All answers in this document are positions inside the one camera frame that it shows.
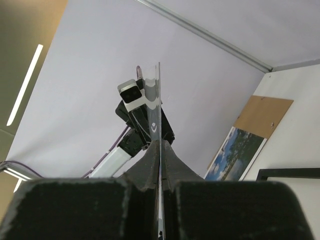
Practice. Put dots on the landscape photo print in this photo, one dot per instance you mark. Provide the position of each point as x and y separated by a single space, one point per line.
235 157

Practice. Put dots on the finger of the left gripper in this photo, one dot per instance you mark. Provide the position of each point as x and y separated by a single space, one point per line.
167 132

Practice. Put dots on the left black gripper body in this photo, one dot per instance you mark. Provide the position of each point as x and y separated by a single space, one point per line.
139 136

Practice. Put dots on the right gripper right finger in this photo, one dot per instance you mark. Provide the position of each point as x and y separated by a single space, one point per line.
195 209

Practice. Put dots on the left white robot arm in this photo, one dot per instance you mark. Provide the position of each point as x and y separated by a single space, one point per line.
114 159

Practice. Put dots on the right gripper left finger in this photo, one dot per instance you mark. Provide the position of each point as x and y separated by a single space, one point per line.
122 208

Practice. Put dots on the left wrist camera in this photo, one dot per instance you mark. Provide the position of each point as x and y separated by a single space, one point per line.
132 93

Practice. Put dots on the black picture frame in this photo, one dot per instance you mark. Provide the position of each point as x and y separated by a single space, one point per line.
297 173

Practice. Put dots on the left corner aluminium post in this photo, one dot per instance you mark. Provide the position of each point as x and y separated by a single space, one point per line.
206 35

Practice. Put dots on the brown cardboard backing board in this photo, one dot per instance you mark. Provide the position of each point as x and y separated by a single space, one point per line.
262 114

